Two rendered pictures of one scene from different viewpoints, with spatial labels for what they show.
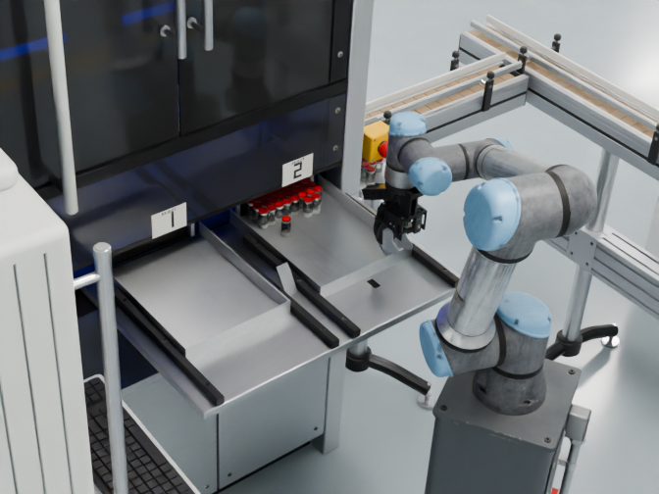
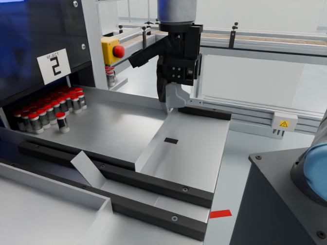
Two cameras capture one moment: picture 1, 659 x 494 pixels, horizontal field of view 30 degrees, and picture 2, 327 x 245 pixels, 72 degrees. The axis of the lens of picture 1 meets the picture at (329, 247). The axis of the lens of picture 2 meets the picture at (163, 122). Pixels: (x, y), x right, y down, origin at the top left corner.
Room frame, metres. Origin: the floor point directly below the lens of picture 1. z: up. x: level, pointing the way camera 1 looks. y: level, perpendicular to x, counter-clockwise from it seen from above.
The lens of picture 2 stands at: (1.74, 0.11, 1.18)
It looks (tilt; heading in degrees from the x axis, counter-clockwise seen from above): 32 degrees down; 331
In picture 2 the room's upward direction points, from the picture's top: straight up
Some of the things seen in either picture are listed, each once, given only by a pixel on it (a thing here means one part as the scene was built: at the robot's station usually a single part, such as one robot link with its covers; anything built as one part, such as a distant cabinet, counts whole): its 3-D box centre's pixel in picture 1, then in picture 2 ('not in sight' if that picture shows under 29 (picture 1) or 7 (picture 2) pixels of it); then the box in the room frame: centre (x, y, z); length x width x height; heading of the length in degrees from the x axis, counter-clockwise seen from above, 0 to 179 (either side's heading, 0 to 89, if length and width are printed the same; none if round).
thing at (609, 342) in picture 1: (566, 353); not in sight; (2.81, -0.74, 0.07); 0.50 x 0.08 x 0.14; 130
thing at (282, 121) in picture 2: not in sight; (283, 121); (2.37, -1.04, 0.50); 0.12 x 0.05 x 0.09; 40
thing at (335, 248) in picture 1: (319, 232); (97, 118); (2.24, 0.02, 0.90); 0.34 x 0.26 x 0.04; 40
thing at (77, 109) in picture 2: (308, 207); (76, 104); (2.32, 0.06, 0.90); 0.02 x 0.02 x 0.05
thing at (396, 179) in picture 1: (403, 172); (177, 10); (2.15, -0.15, 1.14); 0.08 x 0.08 x 0.05
